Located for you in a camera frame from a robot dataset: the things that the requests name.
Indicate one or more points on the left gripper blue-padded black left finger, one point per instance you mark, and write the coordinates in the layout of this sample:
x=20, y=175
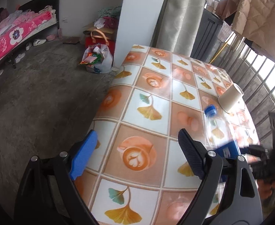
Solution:
x=35, y=201

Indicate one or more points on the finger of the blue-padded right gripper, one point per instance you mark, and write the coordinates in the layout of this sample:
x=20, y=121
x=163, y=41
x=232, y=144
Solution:
x=257, y=169

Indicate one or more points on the white sneakers under bed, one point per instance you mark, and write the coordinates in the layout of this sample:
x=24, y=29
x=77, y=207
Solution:
x=36, y=42

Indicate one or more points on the grey curtain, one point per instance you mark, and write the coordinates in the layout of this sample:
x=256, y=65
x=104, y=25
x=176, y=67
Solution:
x=177, y=26

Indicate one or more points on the ginkgo patterned tablecloth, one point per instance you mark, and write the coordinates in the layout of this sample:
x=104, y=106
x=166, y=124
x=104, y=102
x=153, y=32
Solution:
x=138, y=173

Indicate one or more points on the red gift bag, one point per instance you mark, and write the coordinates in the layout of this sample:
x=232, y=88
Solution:
x=98, y=37

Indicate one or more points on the clear Pepsi plastic bottle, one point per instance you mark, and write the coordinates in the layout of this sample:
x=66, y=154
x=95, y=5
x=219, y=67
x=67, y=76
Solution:
x=218, y=134

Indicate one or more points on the metal balcony railing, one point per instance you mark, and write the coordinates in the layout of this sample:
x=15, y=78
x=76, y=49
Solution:
x=255, y=74

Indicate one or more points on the yellow broom handle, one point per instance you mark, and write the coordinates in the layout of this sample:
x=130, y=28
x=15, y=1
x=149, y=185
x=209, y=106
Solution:
x=221, y=48

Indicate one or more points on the dark grey cabinet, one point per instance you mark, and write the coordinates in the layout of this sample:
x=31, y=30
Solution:
x=207, y=35

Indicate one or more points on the person's right hand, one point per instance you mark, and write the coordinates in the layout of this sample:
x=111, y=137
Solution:
x=265, y=190

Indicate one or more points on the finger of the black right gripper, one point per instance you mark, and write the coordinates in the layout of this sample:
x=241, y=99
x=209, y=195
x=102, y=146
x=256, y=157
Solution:
x=255, y=150

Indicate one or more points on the white paper cup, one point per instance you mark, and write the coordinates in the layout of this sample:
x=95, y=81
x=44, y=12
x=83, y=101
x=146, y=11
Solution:
x=230, y=97

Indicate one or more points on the pile of clothes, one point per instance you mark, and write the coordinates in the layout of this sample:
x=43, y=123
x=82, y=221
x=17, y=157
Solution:
x=108, y=18

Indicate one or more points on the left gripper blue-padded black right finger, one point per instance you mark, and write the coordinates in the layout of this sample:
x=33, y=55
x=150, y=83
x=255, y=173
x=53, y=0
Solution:
x=240, y=202

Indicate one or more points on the beige quilted down jacket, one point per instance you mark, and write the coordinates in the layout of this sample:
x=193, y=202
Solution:
x=254, y=20

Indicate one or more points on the bed with pink bedding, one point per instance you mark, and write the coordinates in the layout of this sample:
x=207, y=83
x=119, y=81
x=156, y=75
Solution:
x=25, y=24

